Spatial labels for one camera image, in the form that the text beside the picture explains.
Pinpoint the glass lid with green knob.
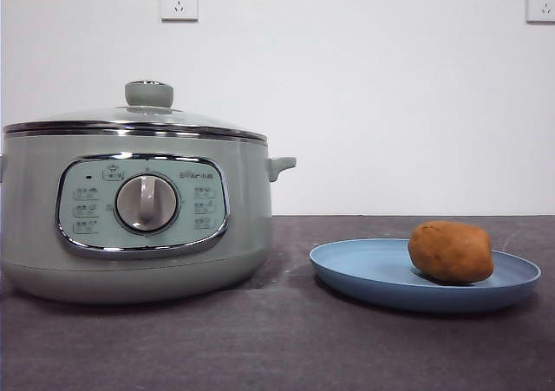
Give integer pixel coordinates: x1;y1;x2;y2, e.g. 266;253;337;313
2;80;269;143

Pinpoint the brown potato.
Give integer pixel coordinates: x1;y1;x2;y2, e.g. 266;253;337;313
408;219;495;286

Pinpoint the pale green electric steamer pot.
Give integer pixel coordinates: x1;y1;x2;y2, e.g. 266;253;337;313
0;134;298;304

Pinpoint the blue round plate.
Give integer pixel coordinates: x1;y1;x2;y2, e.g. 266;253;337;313
309;238;542;314

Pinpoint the white wall socket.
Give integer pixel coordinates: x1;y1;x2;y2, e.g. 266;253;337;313
160;0;199;23
526;0;555;24

